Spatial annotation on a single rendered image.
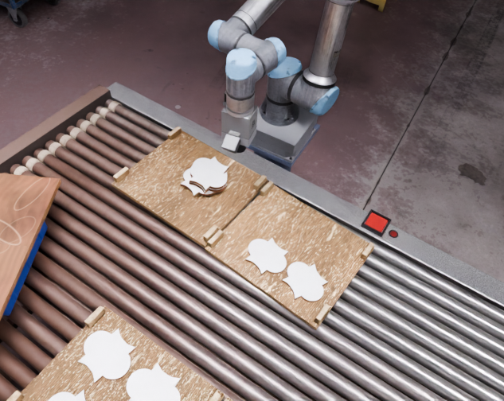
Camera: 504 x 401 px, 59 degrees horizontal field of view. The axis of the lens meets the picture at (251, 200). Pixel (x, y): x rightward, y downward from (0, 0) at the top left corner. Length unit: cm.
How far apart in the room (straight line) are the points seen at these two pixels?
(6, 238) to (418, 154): 260
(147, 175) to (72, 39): 267
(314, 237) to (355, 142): 182
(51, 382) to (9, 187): 59
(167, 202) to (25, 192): 42
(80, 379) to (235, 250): 54
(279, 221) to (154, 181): 45
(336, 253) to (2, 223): 98
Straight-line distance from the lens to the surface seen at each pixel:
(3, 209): 148
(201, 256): 140
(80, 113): 187
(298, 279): 134
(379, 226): 154
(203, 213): 146
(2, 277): 134
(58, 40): 415
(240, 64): 113
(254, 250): 137
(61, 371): 129
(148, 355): 126
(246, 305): 132
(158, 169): 160
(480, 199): 317
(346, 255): 143
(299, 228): 145
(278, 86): 163
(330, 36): 149
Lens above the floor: 211
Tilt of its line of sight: 51 degrees down
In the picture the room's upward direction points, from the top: 6 degrees clockwise
